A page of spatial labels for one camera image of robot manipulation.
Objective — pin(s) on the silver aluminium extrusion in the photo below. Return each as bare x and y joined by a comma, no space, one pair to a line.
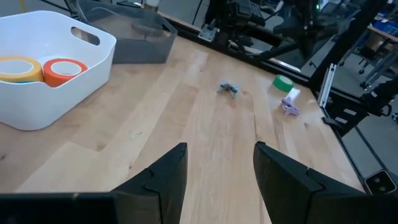
326,85

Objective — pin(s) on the dark translucent plastic bin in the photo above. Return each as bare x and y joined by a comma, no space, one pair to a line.
140,53

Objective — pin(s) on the teal blue tape roll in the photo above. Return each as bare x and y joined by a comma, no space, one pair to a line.
29,82

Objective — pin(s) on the black control box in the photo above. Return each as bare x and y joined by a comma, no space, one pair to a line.
348,116

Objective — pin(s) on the white plastic bin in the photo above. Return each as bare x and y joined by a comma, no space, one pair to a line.
62,102

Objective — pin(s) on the silver arm base bracket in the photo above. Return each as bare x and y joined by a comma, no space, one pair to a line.
207,32

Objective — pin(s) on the black table-level camera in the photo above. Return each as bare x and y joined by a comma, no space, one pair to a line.
380,182

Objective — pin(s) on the black table clamp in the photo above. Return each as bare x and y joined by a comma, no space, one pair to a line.
332,122

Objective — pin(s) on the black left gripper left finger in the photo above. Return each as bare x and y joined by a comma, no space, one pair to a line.
155,196

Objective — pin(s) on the purple staple remover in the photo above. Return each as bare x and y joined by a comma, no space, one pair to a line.
289,107

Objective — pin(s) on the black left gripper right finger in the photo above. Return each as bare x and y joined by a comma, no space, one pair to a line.
298,196

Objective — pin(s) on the pale blue staple remover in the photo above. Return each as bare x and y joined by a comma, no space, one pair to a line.
228,88

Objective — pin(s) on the green tape roll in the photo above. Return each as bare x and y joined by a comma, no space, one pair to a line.
283,83

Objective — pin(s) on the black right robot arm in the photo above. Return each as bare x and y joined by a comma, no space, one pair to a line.
236,12

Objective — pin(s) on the yellow tape roll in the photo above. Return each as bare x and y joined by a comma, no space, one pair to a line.
18,77

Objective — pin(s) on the orange tape roll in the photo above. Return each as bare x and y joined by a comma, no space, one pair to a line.
54,79

